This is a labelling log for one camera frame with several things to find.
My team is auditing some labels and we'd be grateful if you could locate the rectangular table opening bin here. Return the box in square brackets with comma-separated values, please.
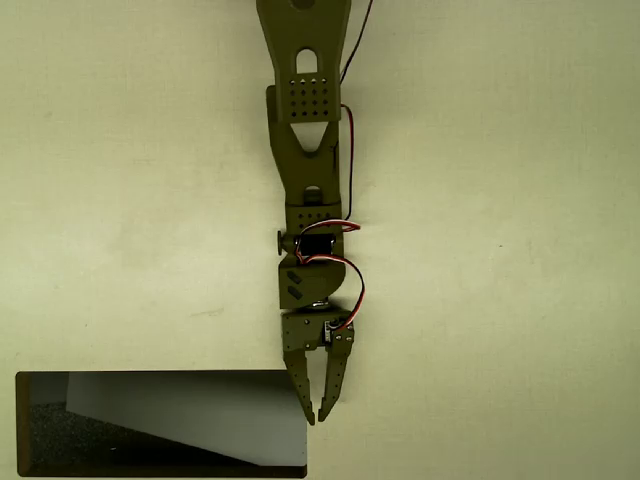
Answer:
[14, 369, 309, 480]

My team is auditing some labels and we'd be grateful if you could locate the white red black servo cable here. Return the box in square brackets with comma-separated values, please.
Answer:
[293, 218, 367, 335]

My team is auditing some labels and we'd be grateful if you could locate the thin red black cable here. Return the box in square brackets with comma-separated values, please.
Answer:
[338, 0, 376, 222]

